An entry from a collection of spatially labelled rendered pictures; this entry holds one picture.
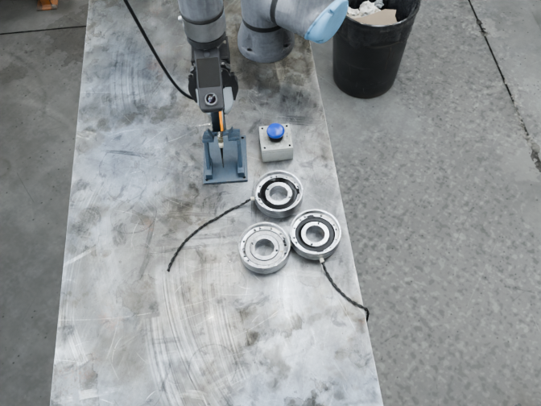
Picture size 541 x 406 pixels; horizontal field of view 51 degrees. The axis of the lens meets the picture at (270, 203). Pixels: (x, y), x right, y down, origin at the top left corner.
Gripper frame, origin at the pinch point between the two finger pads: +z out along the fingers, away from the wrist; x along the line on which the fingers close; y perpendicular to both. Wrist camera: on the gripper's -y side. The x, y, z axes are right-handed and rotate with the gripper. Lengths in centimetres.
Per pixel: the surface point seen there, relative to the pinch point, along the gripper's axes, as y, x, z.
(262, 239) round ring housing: -23.0, -7.4, 13.5
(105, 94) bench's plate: 22.4, 29.9, 16.3
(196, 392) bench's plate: -52, 6, 16
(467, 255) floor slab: 9, -80, 96
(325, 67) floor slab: 106, -39, 97
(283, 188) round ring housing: -10.6, -12.8, 13.8
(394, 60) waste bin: 87, -64, 76
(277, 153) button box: -1.6, -12.0, 13.3
